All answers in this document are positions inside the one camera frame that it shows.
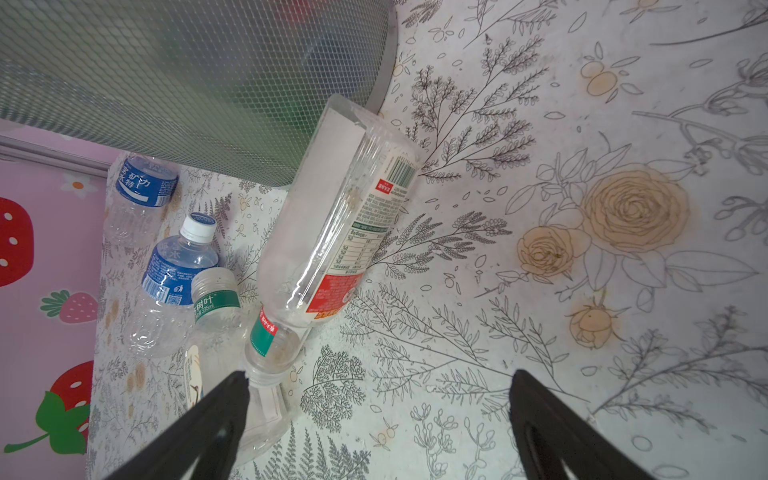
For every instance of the clear bottle blue label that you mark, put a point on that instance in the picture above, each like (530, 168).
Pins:
(162, 317)
(143, 188)

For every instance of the mesh waste bin with liner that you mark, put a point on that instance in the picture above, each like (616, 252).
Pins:
(233, 87)

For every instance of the clear bottle green cap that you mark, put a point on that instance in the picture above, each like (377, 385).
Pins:
(215, 347)

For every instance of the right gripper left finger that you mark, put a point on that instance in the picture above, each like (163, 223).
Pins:
(201, 444)

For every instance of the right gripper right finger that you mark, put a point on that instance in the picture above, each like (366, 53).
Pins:
(552, 441)

